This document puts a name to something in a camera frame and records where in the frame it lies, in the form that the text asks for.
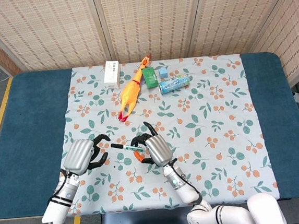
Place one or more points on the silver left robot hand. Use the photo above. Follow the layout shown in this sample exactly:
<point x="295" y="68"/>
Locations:
<point x="77" y="156"/>

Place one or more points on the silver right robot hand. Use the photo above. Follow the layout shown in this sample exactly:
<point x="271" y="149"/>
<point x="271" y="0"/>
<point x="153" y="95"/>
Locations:
<point x="159" y="150"/>

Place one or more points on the white green marker body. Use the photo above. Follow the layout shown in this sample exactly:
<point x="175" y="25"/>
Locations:
<point x="130" y="148"/>

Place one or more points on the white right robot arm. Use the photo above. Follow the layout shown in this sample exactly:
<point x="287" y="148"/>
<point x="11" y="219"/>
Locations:
<point x="188" y="192"/>

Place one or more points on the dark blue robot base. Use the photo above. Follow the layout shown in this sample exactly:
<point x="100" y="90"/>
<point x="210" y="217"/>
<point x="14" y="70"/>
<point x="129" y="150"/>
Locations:
<point x="148" y="222"/>

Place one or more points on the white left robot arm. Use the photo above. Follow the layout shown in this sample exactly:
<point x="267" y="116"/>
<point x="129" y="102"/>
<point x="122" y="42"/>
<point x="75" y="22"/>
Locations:
<point x="56" y="209"/>

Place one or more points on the floral printed tablecloth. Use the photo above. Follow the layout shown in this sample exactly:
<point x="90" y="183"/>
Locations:
<point x="213" y="127"/>

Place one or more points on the yellow rubber chicken toy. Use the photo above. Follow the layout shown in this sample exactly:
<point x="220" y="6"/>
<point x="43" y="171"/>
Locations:
<point x="129" y="94"/>

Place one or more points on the light blue drink can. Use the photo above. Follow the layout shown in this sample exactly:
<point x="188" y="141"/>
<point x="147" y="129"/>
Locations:
<point x="174" y="83"/>

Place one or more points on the green snack packet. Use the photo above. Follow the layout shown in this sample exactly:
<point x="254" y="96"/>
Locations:
<point x="150" y="77"/>

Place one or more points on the small light blue cube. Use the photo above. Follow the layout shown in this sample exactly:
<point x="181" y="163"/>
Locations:
<point x="163" y="73"/>

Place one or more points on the white cardboard box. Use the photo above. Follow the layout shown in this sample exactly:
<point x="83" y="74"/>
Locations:
<point x="112" y="74"/>

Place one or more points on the woven folding screen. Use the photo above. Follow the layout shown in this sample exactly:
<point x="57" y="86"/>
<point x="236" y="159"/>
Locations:
<point x="152" y="20"/>

